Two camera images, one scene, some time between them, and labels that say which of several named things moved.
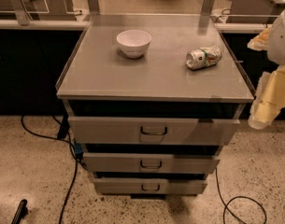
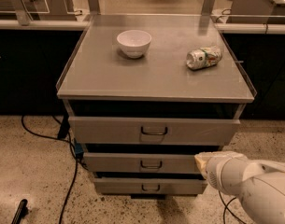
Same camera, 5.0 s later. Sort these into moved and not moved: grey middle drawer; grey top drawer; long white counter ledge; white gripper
Moved: white gripper
Not moved: grey top drawer; long white counter ledge; grey middle drawer
